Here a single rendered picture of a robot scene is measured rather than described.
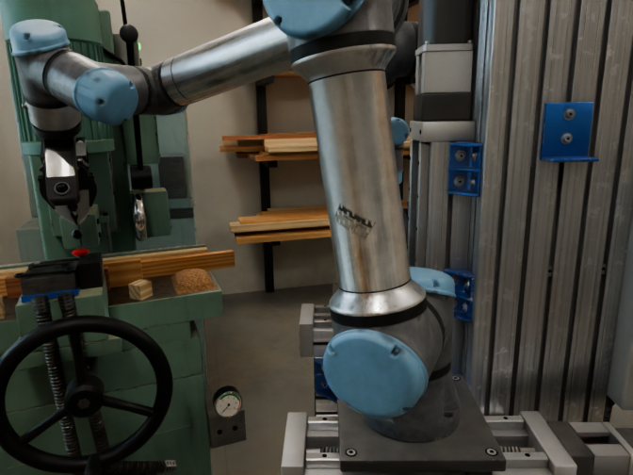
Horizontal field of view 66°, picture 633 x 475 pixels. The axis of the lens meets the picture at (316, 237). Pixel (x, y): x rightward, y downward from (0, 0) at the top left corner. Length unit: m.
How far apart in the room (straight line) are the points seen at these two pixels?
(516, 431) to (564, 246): 0.32
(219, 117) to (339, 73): 2.93
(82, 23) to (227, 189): 2.46
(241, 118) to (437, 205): 2.66
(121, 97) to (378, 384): 0.52
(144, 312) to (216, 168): 2.44
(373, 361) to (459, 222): 0.42
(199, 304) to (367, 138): 0.67
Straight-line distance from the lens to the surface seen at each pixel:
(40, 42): 0.83
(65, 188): 0.88
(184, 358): 1.14
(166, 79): 0.83
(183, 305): 1.09
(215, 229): 3.52
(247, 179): 3.48
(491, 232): 0.87
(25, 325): 1.00
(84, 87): 0.76
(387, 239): 0.54
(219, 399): 1.13
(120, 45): 1.46
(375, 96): 0.53
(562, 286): 0.94
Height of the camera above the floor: 1.27
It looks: 14 degrees down
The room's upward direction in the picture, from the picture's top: 1 degrees counter-clockwise
